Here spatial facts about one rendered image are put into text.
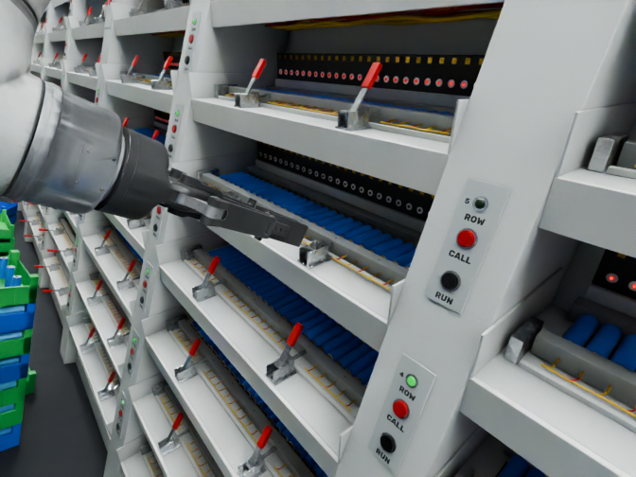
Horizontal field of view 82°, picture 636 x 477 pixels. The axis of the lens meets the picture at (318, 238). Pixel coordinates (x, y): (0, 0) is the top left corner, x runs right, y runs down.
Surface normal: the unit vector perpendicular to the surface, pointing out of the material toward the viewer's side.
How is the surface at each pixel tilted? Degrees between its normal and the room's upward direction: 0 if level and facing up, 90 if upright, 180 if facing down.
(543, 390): 19
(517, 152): 90
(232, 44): 90
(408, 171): 109
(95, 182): 90
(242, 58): 90
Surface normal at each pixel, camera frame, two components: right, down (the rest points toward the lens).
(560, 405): 0.04, -0.90
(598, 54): -0.71, -0.04
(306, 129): -0.76, 0.26
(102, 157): 0.65, 0.35
